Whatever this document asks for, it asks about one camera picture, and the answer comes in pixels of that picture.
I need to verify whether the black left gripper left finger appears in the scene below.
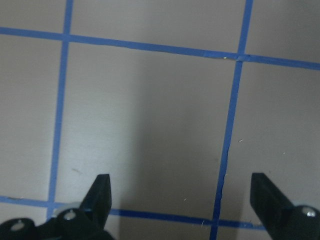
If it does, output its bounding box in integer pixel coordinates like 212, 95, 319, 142
79, 174, 112, 229

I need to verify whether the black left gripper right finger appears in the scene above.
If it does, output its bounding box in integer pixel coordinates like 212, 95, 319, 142
250, 172, 295, 239

